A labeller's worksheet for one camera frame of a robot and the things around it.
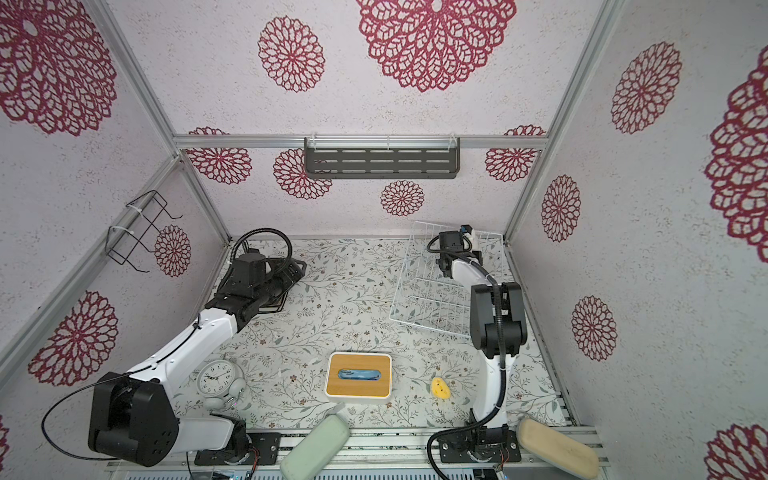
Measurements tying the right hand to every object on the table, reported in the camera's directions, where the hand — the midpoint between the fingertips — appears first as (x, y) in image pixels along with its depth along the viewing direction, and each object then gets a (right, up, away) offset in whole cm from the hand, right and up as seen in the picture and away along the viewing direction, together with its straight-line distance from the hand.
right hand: (481, 255), depth 98 cm
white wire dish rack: (-18, -14, +5) cm, 23 cm away
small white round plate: (-5, +4, -8) cm, 10 cm away
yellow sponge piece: (-17, -37, -17) cm, 44 cm away
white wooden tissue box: (-39, -34, -14) cm, 54 cm away
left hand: (-56, -7, -12) cm, 58 cm away
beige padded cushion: (+9, -48, -27) cm, 55 cm away
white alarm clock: (-76, -35, -17) cm, 86 cm away
